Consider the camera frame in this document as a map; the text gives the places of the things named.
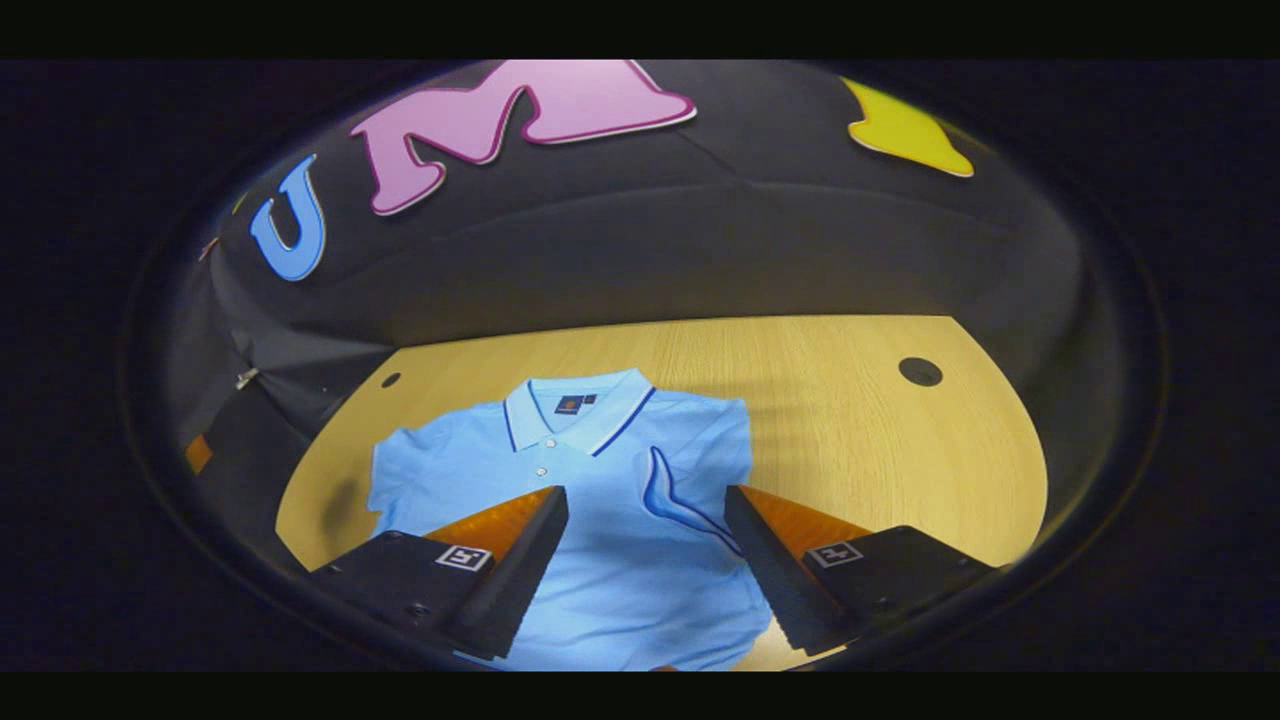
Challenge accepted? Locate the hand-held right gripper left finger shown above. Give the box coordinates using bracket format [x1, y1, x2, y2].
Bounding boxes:
[305, 485, 571, 663]

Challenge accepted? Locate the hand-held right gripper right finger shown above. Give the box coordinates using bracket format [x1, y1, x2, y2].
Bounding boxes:
[724, 485, 1001, 658]

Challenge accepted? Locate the light blue T-shirt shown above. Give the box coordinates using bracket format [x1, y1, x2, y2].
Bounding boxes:
[366, 368, 776, 673]

